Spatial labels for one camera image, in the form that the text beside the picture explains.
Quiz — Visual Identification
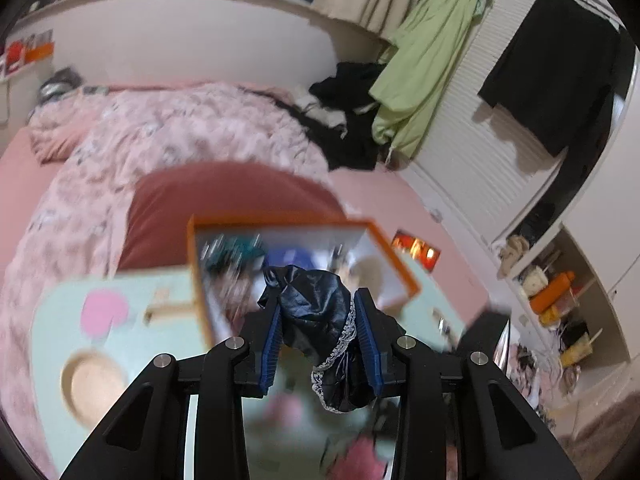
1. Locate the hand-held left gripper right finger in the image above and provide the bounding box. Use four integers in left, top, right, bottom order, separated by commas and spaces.
352, 287, 583, 480

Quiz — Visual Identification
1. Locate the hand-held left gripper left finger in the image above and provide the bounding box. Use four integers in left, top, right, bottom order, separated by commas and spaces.
60, 305, 283, 480

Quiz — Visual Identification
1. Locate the black lace-trimmed cloth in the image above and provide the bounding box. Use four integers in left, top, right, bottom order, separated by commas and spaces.
257, 265, 408, 413

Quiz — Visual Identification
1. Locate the green toy car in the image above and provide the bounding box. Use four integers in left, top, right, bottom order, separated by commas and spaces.
205, 235, 266, 273

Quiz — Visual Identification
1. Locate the orange cardboard box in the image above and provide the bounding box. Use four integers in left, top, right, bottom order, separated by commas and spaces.
187, 217, 421, 343

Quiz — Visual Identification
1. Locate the red orange printed packet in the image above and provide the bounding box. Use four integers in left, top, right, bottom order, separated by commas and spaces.
392, 230, 441, 271

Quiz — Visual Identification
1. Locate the pink bed sheet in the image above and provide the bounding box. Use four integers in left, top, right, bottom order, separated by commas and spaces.
0, 80, 493, 461

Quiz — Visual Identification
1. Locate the dark red pillow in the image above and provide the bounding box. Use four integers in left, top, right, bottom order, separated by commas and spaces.
117, 162, 351, 273

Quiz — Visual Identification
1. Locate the beige plush toy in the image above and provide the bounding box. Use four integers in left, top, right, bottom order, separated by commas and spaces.
497, 235, 531, 278

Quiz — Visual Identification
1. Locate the orange bottle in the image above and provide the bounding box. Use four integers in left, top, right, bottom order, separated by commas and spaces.
530, 271, 576, 313

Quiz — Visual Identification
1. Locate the pile of black clothes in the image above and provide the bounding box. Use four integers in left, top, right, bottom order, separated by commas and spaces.
272, 60, 396, 171

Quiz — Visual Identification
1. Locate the mint cartoon lap table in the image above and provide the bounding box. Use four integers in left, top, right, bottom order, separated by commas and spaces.
32, 240, 501, 480

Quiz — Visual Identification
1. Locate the white louvered closet door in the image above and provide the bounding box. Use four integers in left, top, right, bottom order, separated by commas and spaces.
400, 0, 626, 246

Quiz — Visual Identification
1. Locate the white shelf unit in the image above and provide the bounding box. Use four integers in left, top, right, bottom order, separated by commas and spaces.
492, 225, 640, 411

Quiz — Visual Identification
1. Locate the pink floral blanket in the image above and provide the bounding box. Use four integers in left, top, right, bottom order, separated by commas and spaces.
0, 82, 331, 476

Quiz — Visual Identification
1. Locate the brown fur rug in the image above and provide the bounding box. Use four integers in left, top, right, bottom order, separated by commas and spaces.
555, 395, 640, 480

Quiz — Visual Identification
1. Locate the light green hanging garment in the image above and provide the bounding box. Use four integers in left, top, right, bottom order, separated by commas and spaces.
370, 0, 488, 161

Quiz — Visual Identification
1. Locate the white curved headboard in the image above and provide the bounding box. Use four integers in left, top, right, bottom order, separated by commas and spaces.
0, 0, 391, 111

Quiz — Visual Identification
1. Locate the grey crumpled cloth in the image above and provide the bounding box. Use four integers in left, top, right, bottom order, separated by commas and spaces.
37, 67, 83, 103

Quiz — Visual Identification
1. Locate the black hanging garment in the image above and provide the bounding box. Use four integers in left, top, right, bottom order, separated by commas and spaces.
477, 0, 623, 241

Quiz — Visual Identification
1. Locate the small orange box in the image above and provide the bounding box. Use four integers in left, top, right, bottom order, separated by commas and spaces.
25, 40, 55, 63

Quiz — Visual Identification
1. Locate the small red item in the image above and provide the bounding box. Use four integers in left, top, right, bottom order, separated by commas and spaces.
5, 42, 26, 73

